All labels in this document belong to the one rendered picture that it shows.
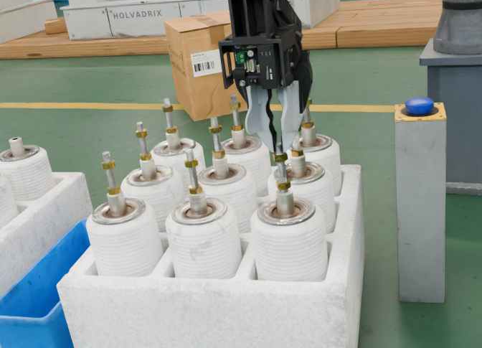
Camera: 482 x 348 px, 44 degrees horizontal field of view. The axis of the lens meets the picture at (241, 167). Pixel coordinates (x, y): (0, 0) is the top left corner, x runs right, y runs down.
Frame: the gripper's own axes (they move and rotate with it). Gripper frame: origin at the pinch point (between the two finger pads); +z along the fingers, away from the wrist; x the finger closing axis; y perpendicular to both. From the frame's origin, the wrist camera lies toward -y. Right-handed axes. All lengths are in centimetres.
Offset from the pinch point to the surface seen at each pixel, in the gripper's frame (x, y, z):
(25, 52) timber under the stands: -217, -216, 31
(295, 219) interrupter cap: 1.8, 2.9, 9.5
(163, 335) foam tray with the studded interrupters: -15.8, 9.9, 24.5
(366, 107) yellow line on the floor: -7, -116, 35
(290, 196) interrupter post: 1.0, 1.2, 7.2
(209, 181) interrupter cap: -13.7, -7.3, 9.6
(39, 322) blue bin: -34.3, 11.9, 23.4
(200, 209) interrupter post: -11.0, 2.6, 9.0
